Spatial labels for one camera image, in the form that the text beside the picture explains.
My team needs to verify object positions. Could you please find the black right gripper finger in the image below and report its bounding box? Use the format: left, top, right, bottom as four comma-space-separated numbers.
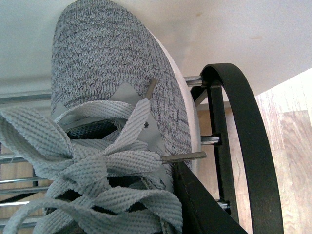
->
173, 162, 246, 234

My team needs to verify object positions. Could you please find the grey knit sneaker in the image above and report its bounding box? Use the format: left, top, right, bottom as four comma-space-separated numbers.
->
0, 0, 200, 234

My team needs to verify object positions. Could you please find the black metal shoe rack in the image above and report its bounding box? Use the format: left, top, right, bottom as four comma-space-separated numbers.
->
0, 62, 285, 234

